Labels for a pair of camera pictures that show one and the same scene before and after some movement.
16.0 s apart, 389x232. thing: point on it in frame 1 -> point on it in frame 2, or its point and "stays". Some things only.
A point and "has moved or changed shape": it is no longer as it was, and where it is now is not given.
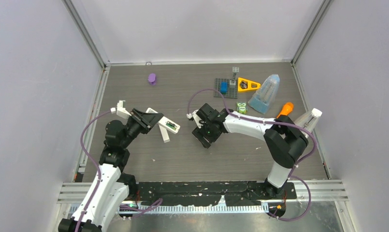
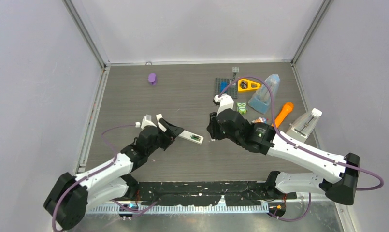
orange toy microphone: x=286 y=109 stays
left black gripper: x=146 y=121 -> x=167 y=135
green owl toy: x=242 y=108 stays
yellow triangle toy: x=245 y=85 stays
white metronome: x=309 y=121 stays
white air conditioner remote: x=166 y=123 has moved or changed shape
